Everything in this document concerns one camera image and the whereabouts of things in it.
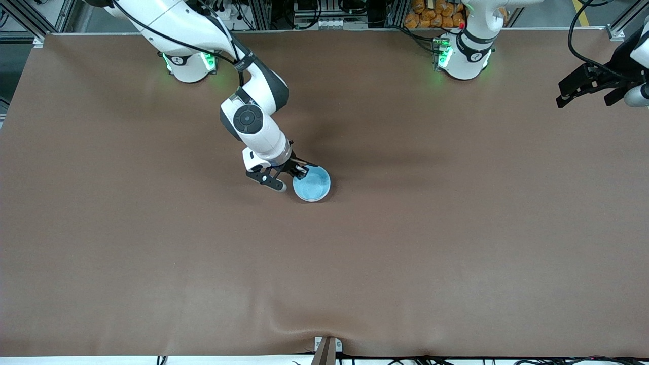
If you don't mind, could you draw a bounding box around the small metal bracket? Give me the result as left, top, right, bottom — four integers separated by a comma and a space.
314, 336, 343, 353

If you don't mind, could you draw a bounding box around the aluminium frame post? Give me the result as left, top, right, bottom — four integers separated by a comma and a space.
384, 0, 408, 28
247, 0, 273, 30

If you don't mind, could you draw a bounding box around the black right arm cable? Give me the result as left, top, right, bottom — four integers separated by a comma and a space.
109, 0, 246, 88

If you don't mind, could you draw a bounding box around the orange items crate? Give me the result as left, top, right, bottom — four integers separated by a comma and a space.
404, 0, 508, 29

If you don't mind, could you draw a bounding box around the brown table mat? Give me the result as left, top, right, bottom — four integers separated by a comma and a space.
0, 29, 649, 358

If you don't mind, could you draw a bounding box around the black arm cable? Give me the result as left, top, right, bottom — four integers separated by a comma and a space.
567, 0, 629, 79
109, 0, 246, 88

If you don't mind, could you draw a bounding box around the white power strip with plugs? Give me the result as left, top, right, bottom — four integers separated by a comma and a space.
203, 0, 241, 23

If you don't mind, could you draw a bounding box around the aluminium frame corner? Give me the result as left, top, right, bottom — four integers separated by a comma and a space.
606, 0, 649, 44
0, 0, 77, 49

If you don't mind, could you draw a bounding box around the blue bowl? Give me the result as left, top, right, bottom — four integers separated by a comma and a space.
293, 166, 331, 202

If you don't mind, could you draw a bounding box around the black base cable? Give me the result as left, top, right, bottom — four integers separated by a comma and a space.
393, 24, 438, 54

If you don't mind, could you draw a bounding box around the long white socket strip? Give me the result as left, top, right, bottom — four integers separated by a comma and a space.
294, 18, 369, 30

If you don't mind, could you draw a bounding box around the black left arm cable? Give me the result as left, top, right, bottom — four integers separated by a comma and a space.
567, 0, 629, 79

